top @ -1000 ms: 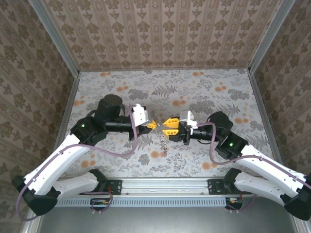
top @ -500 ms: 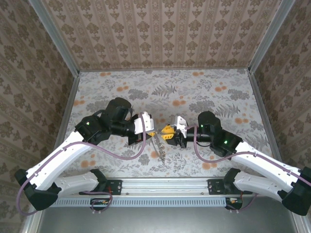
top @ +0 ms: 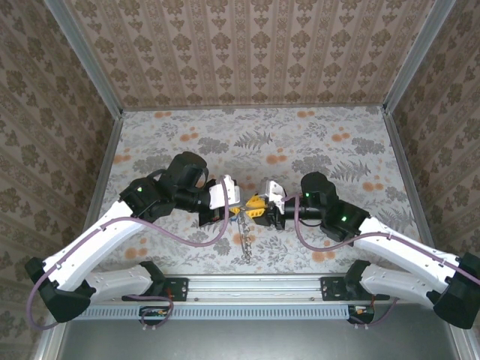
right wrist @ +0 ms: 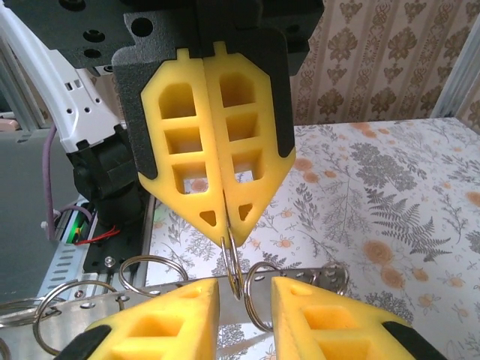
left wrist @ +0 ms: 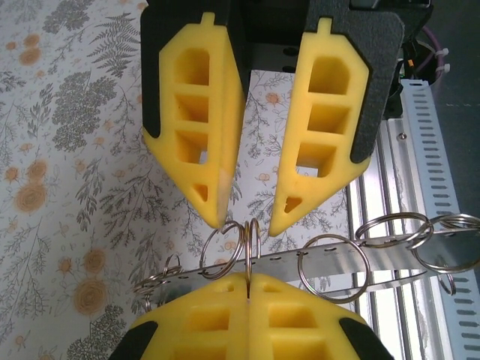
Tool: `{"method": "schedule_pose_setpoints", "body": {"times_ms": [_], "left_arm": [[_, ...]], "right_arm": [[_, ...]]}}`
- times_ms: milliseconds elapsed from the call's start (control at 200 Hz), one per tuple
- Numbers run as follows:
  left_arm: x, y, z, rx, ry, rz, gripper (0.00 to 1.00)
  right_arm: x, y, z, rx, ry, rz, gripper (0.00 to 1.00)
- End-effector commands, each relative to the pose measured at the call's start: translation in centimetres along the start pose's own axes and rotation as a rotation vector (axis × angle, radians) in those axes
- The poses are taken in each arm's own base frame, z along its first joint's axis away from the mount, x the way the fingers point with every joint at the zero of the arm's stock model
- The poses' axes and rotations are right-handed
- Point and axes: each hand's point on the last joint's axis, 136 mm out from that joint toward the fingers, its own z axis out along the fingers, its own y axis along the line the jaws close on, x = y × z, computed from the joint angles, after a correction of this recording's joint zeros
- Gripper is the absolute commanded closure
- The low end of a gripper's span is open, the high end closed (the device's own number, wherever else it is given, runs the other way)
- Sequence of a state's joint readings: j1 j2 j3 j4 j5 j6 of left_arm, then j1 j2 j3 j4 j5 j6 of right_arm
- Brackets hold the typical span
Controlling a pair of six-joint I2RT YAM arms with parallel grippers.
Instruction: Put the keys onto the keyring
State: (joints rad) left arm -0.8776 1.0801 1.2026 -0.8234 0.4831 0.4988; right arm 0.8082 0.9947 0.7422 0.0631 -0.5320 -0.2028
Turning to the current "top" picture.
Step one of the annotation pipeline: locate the grey metal panel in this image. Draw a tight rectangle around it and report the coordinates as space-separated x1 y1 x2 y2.
55 318 464 360

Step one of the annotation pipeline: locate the aluminium side rail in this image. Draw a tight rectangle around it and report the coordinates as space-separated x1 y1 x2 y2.
381 106 480 360
35 111 125 360

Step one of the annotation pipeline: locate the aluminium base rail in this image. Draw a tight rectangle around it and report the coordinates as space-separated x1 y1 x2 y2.
164 274 391 303

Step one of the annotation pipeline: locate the slotted grey cable duct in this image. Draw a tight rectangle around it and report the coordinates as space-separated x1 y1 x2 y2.
80 302 358 321

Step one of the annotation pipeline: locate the short purple base cable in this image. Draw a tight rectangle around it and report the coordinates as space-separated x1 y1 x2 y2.
121 294 176 332
346 295 400 331

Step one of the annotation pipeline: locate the aluminium frame post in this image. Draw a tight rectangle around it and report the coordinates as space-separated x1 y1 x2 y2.
381 0 457 114
43 0 125 119

